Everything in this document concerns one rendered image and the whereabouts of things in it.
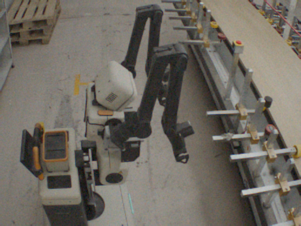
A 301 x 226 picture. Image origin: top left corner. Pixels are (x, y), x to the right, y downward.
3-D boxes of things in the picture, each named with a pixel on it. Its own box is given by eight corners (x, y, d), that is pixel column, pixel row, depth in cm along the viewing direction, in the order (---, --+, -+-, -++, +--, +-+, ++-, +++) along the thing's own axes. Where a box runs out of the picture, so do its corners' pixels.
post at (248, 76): (234, 125, 236) (248, 70, 204) (233, 121, 239) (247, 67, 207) (238, 124, 237) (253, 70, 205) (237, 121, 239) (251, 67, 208)
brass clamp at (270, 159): (266, 163, 179) (269, 158, 175) (260, 147, 189) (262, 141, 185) (275, 162, 179) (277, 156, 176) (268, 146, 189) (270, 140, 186)
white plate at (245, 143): (246, 158, 211) (250, 148, 204) (236, 131, 230) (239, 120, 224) (247, 158, 211) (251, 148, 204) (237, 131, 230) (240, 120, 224)
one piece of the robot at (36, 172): (42, 189, 177) (18, 168, 162) (42, 146, 203) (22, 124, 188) (56, 184, 176) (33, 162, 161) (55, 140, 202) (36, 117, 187)
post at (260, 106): (242, 154, 221) (261, 100, 189) (241, 150, 223) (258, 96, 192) (246, 154, 221) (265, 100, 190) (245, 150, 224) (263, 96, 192)
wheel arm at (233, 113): (206, 118, 223) (207, 113, 220) (205, 115, 225) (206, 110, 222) (261, 116, 228) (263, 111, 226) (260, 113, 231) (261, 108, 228)
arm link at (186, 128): (161, 118, 158) (165, 131, 152) (184, 108, 157) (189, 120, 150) (169, 133, 166) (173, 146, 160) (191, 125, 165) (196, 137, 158)
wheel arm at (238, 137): (212, 144, 203) (213, 139, 200) (211, 140, 205) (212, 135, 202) (270, 139, 208) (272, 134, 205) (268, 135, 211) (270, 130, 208)
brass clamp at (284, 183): (279, 197, 160) (283, 192, 157) (272, 178, 170) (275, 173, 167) (288, 195, 161) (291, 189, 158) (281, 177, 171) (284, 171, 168)
